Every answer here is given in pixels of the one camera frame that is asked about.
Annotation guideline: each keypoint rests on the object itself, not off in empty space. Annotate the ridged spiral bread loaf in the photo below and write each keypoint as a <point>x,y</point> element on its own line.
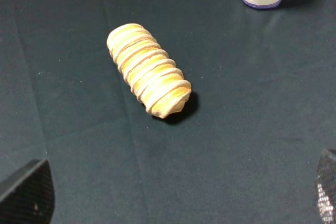
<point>146,67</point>

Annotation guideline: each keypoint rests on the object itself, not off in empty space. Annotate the black tablecloth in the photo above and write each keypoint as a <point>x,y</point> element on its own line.
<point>244,149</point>

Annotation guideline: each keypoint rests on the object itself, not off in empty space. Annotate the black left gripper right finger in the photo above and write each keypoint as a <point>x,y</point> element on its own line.
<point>325,186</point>

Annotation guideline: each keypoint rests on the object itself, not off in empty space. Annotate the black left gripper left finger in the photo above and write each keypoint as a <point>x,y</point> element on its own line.
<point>28,195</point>

